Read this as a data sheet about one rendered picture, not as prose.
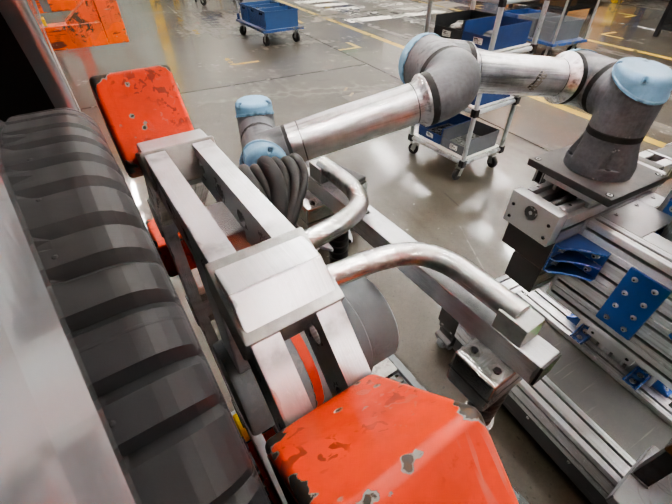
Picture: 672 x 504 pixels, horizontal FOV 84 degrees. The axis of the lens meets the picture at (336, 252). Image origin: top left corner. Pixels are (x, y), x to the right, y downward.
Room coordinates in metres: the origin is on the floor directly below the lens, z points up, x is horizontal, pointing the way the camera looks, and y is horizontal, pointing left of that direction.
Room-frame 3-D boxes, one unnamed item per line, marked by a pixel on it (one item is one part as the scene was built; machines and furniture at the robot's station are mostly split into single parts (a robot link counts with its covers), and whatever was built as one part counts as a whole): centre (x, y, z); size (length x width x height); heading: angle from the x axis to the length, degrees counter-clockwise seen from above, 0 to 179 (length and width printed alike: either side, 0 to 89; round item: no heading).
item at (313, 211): (0.50, 0.02, 0.93); 0.09 x 0.05 x 0.05; 124
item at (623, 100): (0.84, -0.64, 0.98); 0.13 x 0.12 x 0.14; 14
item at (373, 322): (0.28, 0.04, 0.85); 0.21 x 0.14 x 0.14; 124
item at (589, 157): (0.83, -0.65, 0.87); 0.15 x 0.15 x 0.10
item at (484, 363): (0.22, -0.17, 0.93); 0.09 x 0.05 x 0.05; 124
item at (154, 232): (0.50, 0.28, 0.85); 0.09 x 0.08 x 0.07; 34
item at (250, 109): (0.74, 0.16, 0.95); 0.11 x 0.08 x 0.11; 14
